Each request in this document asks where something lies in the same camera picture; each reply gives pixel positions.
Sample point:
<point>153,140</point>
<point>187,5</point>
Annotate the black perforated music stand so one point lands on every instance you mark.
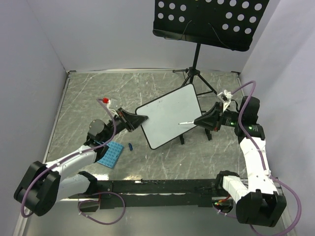
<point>228,24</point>

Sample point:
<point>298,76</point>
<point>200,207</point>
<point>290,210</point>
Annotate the white blue whiteboard marker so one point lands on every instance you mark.
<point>186,123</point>

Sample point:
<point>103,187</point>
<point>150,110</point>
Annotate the white board with black frame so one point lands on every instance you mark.
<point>165,112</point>

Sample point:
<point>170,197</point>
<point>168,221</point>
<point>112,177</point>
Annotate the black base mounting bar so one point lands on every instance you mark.
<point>156,193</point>

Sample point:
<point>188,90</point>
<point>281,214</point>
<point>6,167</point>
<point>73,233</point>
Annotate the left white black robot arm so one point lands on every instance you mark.
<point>46,183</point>

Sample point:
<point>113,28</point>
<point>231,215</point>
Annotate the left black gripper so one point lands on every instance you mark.
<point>136,120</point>

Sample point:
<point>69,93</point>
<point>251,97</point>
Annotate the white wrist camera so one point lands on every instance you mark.
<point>112,104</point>
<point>225,97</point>

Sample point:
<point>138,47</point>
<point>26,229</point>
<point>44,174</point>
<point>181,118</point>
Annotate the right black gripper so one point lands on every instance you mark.
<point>212,119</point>

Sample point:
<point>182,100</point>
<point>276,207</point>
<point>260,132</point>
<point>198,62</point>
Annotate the blue marker cap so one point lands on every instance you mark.
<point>130,146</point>

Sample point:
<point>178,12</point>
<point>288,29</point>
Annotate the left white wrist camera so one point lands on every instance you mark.
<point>112,104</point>

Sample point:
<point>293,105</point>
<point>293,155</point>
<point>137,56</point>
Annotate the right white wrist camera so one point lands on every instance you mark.
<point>225,97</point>

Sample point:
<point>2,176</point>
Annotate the black whiteboard easel stand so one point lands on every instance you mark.
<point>195,136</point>

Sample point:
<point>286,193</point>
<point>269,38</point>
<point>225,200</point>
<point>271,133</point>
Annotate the blue studded building plate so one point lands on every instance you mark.
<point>112,155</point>

